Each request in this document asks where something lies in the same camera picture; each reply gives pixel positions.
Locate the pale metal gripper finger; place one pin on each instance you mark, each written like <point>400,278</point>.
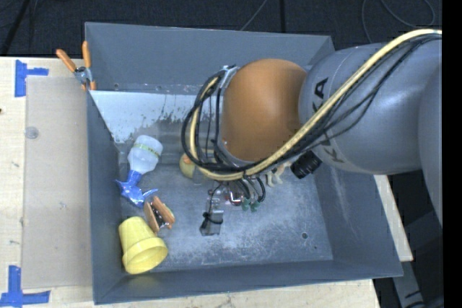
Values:
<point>206,223</point>
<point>217,217</point>

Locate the toy hamburger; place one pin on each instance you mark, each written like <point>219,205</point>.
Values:
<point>164,214</point>

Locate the grey metal bin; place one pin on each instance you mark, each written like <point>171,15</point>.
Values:
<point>274,227</point>

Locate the yellow plastic cup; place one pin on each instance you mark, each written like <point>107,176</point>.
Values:
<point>139,245</point>

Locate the white spray bottle blue trigger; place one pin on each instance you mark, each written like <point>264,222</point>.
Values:
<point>144,155</point>

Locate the pale cardboard board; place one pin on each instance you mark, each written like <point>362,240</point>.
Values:
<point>54,173</point>

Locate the black cylinder on white bracket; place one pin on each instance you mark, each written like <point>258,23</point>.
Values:
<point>306,164</point>

